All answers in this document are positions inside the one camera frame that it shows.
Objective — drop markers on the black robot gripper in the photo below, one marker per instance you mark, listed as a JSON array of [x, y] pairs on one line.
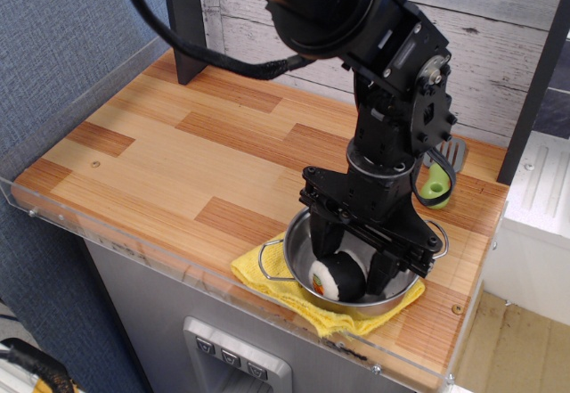
[[376, 210]]

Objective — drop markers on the plush sushi roll toy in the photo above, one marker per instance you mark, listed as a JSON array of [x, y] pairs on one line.
[[338, 277]]

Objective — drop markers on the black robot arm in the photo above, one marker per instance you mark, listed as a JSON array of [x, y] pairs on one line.
[[400, 62]]

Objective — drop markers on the stainless steel pot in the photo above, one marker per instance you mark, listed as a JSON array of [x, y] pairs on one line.
[[298, 255]]

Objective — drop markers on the yellow cloth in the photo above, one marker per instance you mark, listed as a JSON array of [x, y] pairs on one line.
[[263, 269]]

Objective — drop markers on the clear acrylic table guard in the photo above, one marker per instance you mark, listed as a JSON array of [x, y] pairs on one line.
[[168, 184]]

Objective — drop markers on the white toy sink counter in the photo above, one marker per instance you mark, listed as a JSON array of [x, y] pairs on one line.
[[528, 263]]

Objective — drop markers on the silver dispenser button panel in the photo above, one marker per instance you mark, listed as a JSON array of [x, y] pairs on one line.
[[224, 363]]

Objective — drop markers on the black yellow object bottom left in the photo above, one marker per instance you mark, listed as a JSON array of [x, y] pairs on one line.
[[25, 368]]

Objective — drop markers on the grey spatula green handle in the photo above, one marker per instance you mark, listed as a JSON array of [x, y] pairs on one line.
[[439, 161]]

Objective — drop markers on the black right shelf post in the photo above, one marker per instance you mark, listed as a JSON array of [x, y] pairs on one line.
[[548, 60]]

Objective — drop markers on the black shelf post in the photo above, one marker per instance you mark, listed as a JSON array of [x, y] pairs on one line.
[[186, 19], [548, 60]]

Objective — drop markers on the black left shelf post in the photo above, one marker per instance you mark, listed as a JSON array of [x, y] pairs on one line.
[[186, 19]]

